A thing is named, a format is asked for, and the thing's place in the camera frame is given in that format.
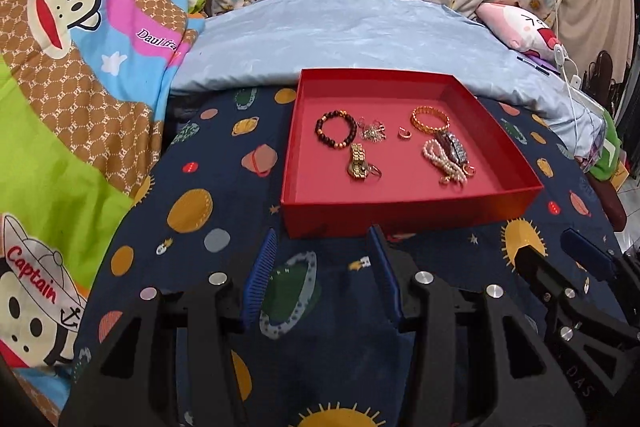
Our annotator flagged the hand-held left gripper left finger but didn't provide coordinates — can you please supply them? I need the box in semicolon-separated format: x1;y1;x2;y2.
59;227;279;427

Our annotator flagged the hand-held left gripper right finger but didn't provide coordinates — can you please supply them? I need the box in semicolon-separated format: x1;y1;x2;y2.
367;224;588;427

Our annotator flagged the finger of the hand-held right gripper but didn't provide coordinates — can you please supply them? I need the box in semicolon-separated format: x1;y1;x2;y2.
515;244;640;403
560;227;640;333

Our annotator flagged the red jewelry tray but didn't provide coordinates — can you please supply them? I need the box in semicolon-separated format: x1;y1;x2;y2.
280;68;545;241

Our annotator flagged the gold link watch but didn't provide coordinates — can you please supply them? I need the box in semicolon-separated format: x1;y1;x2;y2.
346;142;374;180

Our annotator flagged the pearl bracelet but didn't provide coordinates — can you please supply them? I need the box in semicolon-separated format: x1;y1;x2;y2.
421;138;477;186

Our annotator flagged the black silver watch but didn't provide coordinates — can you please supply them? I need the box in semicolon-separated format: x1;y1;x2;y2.
433;130;471;166

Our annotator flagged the navy space print blanket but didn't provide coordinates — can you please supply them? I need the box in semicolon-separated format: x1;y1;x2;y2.
65;84;628;427

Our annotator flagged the green cloth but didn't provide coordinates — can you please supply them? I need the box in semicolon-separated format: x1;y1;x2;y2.
589;108;624;181

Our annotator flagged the dark red chair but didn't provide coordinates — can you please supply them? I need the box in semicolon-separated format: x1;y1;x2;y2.
584;51;614;108

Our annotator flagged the pink plush pillow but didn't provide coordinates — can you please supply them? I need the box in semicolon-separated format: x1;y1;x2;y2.
475;2;564;64

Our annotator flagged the light blue sheet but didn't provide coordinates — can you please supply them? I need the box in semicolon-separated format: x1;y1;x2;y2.
170;0;607;145

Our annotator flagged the cartoon monkey blanket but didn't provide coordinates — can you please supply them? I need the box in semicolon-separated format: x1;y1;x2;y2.
0;0;209;420

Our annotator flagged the orange bead bracelet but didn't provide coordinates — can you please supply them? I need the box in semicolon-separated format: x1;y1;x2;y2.
410;105;451;133

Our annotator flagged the dark bead bracelet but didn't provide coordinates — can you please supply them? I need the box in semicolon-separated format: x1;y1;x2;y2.
314;109;359;150

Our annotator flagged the white cable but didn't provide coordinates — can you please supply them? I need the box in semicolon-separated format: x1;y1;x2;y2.
539;0;585;150

